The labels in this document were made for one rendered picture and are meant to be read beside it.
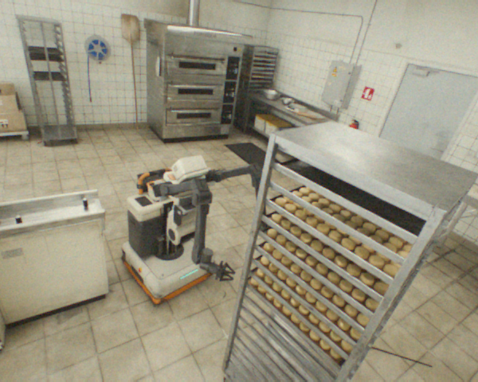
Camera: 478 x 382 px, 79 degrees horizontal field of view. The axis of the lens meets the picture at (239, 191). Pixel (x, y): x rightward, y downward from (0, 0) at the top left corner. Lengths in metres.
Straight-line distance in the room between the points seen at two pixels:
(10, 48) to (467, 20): 6.36
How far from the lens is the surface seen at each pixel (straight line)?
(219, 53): 5.76
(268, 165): 1.22
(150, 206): 2.44
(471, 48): 4.91
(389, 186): 0.99
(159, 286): 2.55
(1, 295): 2.62
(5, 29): 6.04
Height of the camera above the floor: 2.17
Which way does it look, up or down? 30 degrees down
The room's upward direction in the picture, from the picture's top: 10 degrees clockwise
